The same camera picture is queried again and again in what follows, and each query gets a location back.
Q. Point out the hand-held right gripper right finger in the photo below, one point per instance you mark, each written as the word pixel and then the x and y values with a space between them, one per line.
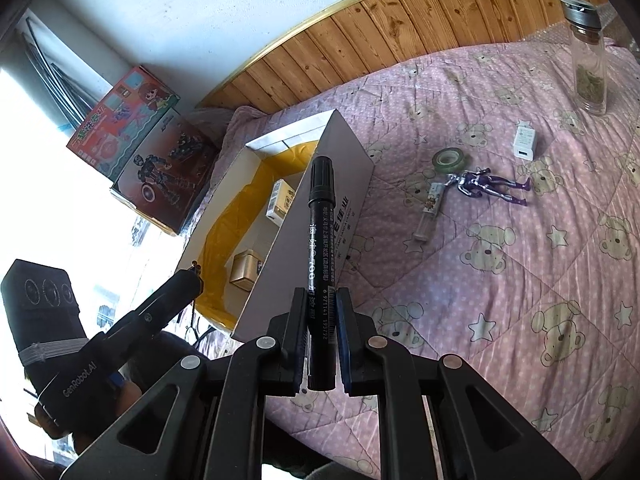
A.
pixel 345 340

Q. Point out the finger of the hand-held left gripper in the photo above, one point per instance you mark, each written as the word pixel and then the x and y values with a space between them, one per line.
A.
pixel 170 290
pixel 165 315

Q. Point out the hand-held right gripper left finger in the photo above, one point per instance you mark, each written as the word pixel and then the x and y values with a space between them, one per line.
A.
pixel 295 320

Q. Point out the black marker pen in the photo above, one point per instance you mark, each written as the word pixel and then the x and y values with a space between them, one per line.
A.
pixel 317 260

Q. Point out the gold tin box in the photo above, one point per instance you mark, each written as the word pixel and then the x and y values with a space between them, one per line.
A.
pixel 247 270

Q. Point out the yellow tissue packet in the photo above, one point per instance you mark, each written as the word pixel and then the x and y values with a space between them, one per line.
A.
pixel 282 200

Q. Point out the white cardboard box yellow lining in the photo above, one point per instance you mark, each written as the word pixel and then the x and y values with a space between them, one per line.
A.
pixel 350 185

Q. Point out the clear printed tube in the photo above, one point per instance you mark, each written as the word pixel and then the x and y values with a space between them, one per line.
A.
pixel 432 205

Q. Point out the purple silver toy figure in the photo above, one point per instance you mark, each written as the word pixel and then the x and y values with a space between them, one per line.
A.
pixel 475 182

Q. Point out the green tape roll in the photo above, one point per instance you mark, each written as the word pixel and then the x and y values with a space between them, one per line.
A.
pixel 450 162

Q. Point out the white charger plug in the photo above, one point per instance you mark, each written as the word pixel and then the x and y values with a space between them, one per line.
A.
pixel 525 142

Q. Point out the black rimmed glasses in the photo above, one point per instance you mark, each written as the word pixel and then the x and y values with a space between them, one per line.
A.
pixel 196 322

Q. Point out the brown robot figure toy box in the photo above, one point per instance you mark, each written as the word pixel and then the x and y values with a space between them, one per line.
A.
pixel 165 175

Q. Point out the colourful cartoon toy box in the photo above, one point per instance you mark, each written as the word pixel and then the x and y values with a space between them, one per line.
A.
pixel 115 125

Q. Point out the grey metal rods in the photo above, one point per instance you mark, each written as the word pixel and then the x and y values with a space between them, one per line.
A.
pixel 55 75

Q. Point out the wooden headboard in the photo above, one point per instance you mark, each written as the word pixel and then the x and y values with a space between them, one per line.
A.
pixel 400 20

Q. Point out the glass bottle with metal lid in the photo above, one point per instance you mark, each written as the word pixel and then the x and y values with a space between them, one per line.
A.
pixel 590 70

